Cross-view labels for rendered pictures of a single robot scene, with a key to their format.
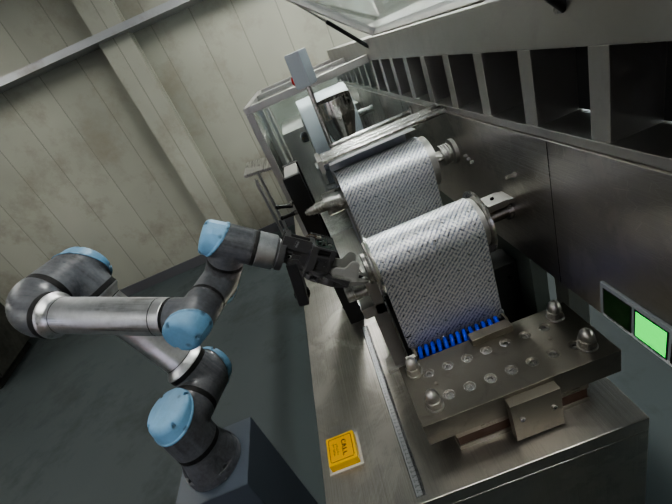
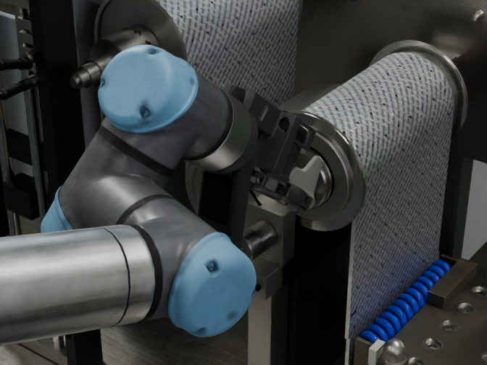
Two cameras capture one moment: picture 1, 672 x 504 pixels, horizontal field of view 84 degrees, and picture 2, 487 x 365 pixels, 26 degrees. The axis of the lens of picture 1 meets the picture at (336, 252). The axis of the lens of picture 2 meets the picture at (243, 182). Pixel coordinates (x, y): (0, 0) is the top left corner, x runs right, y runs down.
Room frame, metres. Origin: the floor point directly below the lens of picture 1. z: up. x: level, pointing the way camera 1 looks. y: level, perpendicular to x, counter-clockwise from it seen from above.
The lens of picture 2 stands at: (0.21, 0.84, 1.84)
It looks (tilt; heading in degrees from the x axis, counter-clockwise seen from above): 30 degrees down; 303
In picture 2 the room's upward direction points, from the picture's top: straight up
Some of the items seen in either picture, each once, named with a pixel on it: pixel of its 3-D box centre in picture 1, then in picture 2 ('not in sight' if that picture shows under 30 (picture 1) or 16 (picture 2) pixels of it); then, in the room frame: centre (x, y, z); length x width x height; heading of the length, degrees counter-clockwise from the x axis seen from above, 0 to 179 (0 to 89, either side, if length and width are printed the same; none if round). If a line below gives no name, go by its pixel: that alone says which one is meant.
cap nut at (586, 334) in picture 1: (586, 337); not in sight; (0.47, -0.38, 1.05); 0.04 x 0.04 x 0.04
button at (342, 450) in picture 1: (342, 450); not in sight; (0.57, 0.18, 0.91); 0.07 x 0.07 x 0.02; 87
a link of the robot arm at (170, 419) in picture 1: (181, 421); not in sight; (0.71, 0.52, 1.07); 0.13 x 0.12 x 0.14; 159
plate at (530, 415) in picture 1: (536, 412); not in sight; (0.43, -0.23, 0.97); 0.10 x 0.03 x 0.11; 87
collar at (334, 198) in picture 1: (335, 200); (125, 57); (0.97, -0.06, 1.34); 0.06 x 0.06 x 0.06; 87
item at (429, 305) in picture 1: (446, 299); (399, 232); (0.65, -0.18, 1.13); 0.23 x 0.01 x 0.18; 87
